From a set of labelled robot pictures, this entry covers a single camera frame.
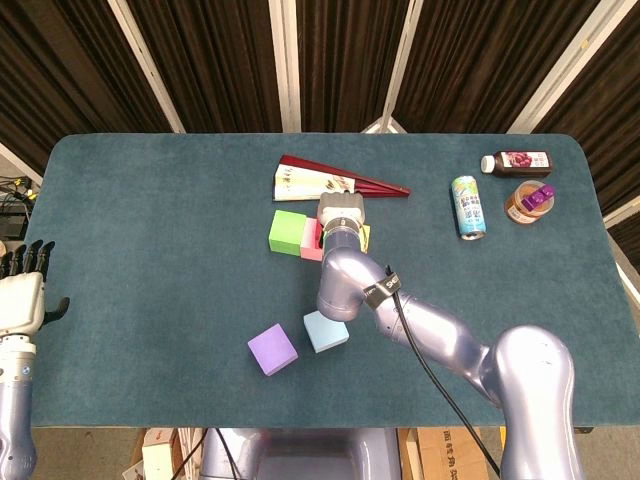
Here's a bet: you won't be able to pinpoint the dark grape juice bottle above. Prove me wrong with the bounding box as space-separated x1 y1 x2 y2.
480 150 554 179

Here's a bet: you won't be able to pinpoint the orange labelled jar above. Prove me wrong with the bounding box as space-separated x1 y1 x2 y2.
503 179 555 225

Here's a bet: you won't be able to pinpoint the pink foam cube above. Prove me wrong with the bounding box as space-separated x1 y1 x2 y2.
300 217 326 264

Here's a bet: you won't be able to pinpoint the white frame rail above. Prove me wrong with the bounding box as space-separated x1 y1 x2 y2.
0 142 45 187
602 207 640 296

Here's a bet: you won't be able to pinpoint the light blue foam cube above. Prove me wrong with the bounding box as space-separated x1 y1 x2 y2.
302 309 350 354

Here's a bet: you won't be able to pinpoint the tangled floor cables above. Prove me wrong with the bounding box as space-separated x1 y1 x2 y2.
0 174 41 214

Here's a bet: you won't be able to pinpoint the light wooden board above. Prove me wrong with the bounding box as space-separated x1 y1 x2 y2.
397 428 425 480

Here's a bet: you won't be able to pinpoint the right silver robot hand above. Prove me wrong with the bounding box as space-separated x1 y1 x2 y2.
317 192 367 231

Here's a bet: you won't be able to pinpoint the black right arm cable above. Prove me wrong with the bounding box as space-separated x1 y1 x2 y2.
382 263 501 477

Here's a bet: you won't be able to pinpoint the brown cardboard box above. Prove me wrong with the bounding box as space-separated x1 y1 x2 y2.
417 427 491 480

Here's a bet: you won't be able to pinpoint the white frame post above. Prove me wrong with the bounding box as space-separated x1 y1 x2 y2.
267 0 303 134
506 0 617 135
359 0 426 135
107 0 187 135

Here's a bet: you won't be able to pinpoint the white cardboard box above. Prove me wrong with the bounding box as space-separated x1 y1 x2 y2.
122 427 209 480

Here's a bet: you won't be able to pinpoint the purple plastic toy block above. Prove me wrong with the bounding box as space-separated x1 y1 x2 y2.
521 183 557 213

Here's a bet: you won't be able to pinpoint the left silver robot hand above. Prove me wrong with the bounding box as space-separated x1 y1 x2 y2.
0 239 71 337

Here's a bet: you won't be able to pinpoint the red paper folding fan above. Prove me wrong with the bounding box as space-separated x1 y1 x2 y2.
272 154 412 203

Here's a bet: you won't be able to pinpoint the purple foam cube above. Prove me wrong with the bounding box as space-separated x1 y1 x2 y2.
247 323 300 377

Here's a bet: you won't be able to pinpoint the green foam cube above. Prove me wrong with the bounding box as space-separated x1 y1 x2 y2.
267 209 307 257

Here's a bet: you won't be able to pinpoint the light blue drink can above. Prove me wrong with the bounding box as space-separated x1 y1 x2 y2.
450 175 488 242

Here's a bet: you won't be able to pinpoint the grey robot torso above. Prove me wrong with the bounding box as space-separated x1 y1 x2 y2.
199 427 404 480

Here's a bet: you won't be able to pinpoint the teal felt table cover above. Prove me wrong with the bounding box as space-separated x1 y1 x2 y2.
0 132 640 429

